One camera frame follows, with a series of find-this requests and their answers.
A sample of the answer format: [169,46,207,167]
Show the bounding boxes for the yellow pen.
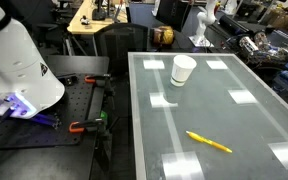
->
[185,130,233,154]

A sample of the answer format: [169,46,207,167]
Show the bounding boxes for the white paper cup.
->
[169,54,198,88]

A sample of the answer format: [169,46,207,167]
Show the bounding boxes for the orange black bar clamp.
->
[68,117,107,134]
[84,73,112,88]

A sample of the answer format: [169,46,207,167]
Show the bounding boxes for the black mesh office chair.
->
[93,22,150,75]

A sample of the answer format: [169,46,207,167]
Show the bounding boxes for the gold shiny helmet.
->
[151,25,176,46]

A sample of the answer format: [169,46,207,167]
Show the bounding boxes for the small black block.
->
[57,74,79,87]

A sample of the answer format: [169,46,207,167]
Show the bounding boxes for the black computer monitor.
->
[155,0,192,33]

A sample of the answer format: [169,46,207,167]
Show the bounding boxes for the light wooden desk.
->
[66,0,129,36]

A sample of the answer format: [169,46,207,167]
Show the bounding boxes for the silver metal cylinder device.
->
[238,34,262,55]

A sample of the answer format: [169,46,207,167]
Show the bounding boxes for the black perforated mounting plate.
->
[0,73,106,152]

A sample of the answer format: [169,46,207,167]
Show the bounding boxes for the blue cables at robot base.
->
[29,112,62,130]

